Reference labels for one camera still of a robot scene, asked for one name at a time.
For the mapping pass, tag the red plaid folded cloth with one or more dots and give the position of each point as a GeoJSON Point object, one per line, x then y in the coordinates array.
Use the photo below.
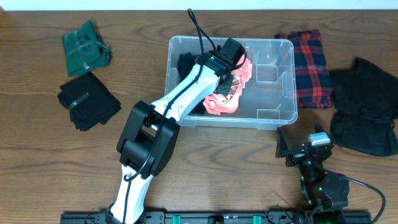
{"type": "Point", "coordinates": [313, 83]}

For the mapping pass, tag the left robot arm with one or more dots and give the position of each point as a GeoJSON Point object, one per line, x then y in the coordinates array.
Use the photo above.
{"type": "Point", "coordinates": [148, 139]}

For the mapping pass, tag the pink t-shirt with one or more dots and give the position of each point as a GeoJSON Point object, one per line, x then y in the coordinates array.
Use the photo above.
{"type": "Point", "coordinates": [218, 103]}

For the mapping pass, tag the dark navy cloth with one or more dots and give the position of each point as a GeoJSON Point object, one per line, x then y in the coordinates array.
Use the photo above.
{"type": "Point", "coordinates": [184, 66]}

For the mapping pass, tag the clear plastic storage container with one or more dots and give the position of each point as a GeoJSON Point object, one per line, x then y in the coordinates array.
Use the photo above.
{"type": "Point", "coordinates": [269, 97]}

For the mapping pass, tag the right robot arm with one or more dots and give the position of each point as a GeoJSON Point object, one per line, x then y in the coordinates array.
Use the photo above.
{"type": "Point", "coordinates": [325, 191]}

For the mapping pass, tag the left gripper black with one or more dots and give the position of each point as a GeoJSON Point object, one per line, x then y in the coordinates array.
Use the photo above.
{"type": "Point", "coordinates": [227, 88]}

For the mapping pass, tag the large black cloth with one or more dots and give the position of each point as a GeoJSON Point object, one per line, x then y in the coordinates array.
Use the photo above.
{"type": "Point", "coordinates": [365, 97]}

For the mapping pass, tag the green folded cloth bundle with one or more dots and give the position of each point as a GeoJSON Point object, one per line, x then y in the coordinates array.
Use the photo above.
{"type": "Point", "coordinates": [85, 50]}

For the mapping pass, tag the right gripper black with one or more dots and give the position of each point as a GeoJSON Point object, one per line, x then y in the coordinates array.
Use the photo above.
{"type": "Point", "coordinates": [283, 152]}

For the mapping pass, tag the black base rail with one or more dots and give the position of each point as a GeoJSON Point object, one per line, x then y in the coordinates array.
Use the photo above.
{"type": "Point", "coordinates": [271, 216]}

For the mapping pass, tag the black cloth bundle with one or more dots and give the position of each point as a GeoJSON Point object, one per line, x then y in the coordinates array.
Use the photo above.
{"type": "Point", "coordinates": [88, 101]}

